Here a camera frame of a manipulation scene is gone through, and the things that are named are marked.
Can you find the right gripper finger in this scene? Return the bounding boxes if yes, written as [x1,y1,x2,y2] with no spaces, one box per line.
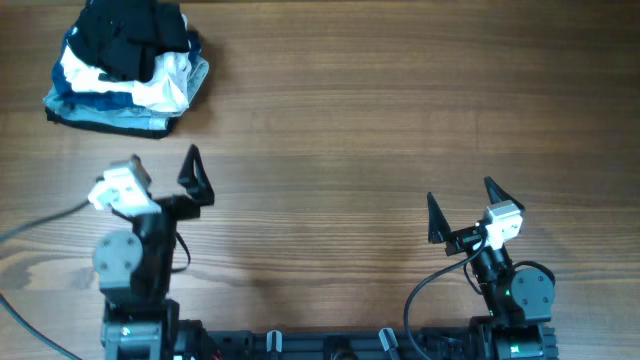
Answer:
[484,176,525,210]
[427,192,451,244]

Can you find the black polo shirt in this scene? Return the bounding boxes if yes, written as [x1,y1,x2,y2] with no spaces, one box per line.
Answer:
[67,0,190,82]

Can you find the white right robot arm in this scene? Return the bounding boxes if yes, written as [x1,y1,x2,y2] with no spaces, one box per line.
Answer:
[418,177,559,360]

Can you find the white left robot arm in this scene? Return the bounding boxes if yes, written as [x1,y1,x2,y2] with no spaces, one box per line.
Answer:
[88,145,222,360]

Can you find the black folded garment under pile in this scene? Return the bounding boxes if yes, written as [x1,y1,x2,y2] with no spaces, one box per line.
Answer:
[45,108,179,140]

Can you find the light blue denim garment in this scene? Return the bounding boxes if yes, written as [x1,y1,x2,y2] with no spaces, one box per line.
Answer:
[42,52,211,131]

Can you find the blue folded garment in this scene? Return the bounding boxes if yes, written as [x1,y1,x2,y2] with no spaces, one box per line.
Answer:
[50,28,204,112]

